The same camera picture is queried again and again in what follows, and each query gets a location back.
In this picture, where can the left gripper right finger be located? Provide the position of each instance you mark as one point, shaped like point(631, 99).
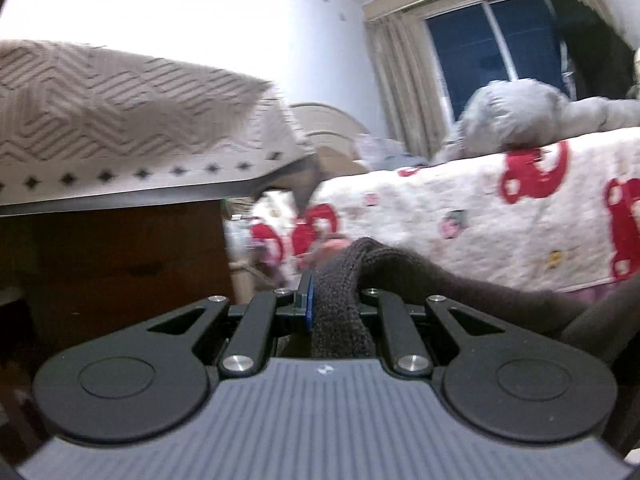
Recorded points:
point(404, 350)

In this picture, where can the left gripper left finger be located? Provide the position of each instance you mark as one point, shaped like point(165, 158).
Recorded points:
point(256, 328)

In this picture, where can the dark brown knit sweater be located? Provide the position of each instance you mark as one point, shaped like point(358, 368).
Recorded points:
point(608, 329)

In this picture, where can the dark wooden cabinet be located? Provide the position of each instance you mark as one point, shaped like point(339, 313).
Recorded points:
point(70, 277)

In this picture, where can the white red patterned quilt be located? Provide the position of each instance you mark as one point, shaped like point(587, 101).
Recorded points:
point(562, 217)

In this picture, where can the beige bed headboard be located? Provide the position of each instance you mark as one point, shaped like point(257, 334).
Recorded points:
point(335, 136)

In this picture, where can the grey plush toy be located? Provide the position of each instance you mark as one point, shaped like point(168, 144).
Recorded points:
point(526, 113)

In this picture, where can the beige zigzag table cloth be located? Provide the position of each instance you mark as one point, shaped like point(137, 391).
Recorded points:
point(85, 127)

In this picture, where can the beige curtain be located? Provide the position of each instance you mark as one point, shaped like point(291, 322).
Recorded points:
point(406, 67)

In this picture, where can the dark window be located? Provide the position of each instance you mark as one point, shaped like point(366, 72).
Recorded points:
point(497, 40)

